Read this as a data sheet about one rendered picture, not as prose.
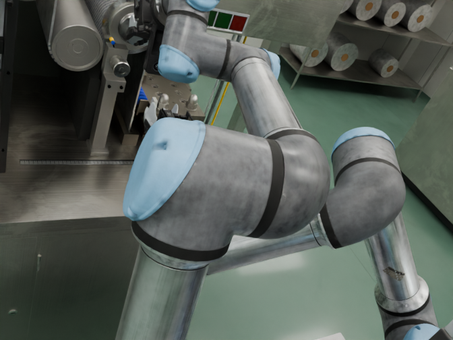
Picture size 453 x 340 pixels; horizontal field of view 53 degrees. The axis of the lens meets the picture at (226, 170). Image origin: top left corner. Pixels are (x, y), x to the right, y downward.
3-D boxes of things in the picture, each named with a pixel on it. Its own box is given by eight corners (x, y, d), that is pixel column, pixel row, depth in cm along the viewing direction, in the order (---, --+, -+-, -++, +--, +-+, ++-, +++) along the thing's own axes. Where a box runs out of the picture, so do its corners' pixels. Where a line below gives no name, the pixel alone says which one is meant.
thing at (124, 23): (153, 17, 109) (146, 46, 113) (151, 13, 110) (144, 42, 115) (123, 13, 105) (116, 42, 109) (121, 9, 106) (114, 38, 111)
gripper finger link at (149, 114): (152, 92, 111) (169, 113, 106) (146, 111, 114) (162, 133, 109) (140, 92, 109) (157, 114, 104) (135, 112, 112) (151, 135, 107)
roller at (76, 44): (48, 68, 109) (54, 21, 102) (36, 20, 125) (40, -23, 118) (99, 73, 115) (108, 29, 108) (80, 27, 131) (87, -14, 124)
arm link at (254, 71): (385, 197, 49) (280, 38, 88) (294, 179, 45) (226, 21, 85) (337, 271, 55) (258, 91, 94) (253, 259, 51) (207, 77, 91)
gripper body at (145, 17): (164, 6, 104) (187, -12, 94) (164, 44, 104) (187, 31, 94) (131, 0, 100) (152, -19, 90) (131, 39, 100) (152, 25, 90)
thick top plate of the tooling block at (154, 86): (149, 130, 129) (154, 112, 125) (116, 59, 155) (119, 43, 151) (199, 132, 137) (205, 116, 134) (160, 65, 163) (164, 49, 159)
